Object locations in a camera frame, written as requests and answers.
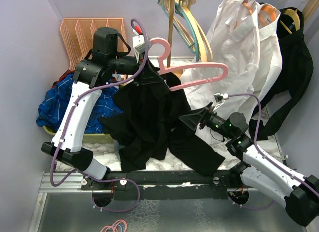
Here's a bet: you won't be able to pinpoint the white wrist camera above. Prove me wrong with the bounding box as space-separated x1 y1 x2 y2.
213 92 229 112
132 25 145 63

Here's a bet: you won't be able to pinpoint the white shirt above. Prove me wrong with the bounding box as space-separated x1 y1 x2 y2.
180 0 261 145
239 3 284 118

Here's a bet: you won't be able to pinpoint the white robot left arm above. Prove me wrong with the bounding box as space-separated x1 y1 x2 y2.
41 27 171 190

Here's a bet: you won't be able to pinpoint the green laundry basket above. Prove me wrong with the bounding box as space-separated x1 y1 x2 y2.
42 92 113 144

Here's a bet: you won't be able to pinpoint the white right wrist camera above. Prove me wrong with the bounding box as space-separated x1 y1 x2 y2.
213 92 229 112

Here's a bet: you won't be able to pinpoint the coloured rubber bands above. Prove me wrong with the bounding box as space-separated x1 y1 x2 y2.
100 219 128 232

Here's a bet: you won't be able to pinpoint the pink hanger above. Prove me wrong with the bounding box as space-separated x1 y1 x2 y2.
150 37 229 91

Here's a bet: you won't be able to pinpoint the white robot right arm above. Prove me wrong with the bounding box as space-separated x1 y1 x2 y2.
180 104 319 227

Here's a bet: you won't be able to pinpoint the wooden clothes rack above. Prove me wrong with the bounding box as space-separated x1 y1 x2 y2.
164 0 319 75

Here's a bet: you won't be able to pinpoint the hanging black shirt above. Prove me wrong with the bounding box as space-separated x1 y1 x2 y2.
249 8 314 141

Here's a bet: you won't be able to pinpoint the aluminium rail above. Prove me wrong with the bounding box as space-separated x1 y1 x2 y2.
27 139 315 232

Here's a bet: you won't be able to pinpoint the orange hanger left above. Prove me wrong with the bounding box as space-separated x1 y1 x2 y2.
233 2 254 29

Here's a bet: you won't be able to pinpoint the black shirt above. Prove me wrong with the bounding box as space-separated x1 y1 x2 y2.
98 73 225 176
249 8 314 141

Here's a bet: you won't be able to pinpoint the pink plastic file organizer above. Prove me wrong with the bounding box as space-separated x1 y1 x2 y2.
60 18 126 71

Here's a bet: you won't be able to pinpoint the red plaid shirt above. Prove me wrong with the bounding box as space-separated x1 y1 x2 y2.
51 68 125 89

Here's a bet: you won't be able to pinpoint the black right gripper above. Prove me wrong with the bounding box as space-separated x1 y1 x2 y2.
180 102 234 139

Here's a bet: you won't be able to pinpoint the black base bar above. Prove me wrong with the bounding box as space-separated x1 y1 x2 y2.
81 167 250 205

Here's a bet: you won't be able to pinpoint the blue plaid shirt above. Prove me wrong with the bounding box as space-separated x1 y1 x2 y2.
36 70 122 134

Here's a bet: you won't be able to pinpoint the grey cloth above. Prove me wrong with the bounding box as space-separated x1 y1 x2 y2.
113 140 120 157

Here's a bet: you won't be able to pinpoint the cream yellow hanger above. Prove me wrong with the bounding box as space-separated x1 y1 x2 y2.
173 0 213 62

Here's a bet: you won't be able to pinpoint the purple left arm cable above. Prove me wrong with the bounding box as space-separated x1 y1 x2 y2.
49 17 152 213

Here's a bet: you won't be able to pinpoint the white shirt front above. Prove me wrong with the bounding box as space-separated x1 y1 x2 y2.
180 0 261 145

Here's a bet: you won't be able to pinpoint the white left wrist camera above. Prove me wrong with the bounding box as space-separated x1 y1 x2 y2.
132 25 145 63

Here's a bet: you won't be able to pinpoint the white shirt behind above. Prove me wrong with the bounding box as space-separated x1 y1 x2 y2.
239 3 284 118

